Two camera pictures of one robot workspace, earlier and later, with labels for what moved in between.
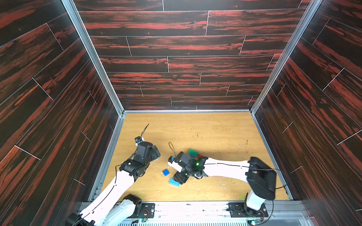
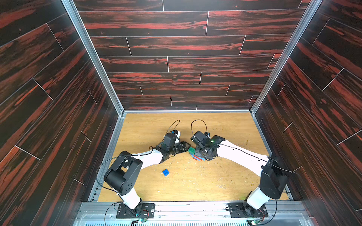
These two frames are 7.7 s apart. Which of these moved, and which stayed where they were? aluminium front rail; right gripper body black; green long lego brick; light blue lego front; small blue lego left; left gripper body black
Moved: light blue lego front; left gripper body black; right gripper body black
Stayed: small blue lego left; green long lego brick; aluminium front rail
